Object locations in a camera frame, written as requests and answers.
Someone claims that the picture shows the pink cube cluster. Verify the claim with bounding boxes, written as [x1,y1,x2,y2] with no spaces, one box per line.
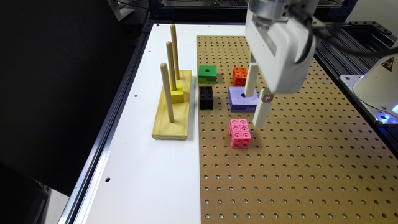
[228,119,251,149]

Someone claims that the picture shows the rear wooden peg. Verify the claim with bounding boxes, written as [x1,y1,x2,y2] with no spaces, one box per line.
[170,24,180,80]

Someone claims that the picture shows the wooden peg stand base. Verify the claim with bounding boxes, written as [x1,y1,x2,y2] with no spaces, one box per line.
[151,70,193,141]

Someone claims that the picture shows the wooden peg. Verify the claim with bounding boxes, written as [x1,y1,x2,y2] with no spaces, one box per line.
[166,41,177,91]
[160,63,174,123]
[170,24,180,80]

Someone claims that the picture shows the black aluminium table frame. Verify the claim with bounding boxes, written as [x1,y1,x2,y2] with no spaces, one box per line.
[58,20,158,223]

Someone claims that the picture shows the purple foam block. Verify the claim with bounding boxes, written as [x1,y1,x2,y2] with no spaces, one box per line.
[228,86,259,113]

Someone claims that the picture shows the brown perforated pegboard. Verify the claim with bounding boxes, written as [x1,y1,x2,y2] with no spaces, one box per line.
[197,35,397,223]

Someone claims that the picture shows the black cube cluster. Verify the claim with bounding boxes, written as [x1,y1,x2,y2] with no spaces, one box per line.
[199,86,214,110]

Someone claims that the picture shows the front wooden peg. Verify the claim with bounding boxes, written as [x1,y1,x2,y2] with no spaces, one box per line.
[160,63,174,123]

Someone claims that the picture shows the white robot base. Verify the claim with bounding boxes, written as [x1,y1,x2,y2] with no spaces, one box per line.
[340,53,397,125]

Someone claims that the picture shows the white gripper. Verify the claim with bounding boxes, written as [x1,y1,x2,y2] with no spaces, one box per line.
[244,0,318,128]

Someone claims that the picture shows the yellow block on peg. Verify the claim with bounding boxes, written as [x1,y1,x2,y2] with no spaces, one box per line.
[170,83,184,103]

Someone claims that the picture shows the orange cube cluster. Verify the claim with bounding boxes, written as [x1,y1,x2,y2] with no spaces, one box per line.
[233,67,248,86]

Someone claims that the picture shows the green foam block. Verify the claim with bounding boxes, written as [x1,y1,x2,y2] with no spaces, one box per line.
[198,65,217,84]

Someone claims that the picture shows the middle wooden peg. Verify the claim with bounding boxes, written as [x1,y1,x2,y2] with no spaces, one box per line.
[166,41,177,91]

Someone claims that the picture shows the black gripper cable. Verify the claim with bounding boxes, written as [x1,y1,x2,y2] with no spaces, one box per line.
[289,2,398,65]

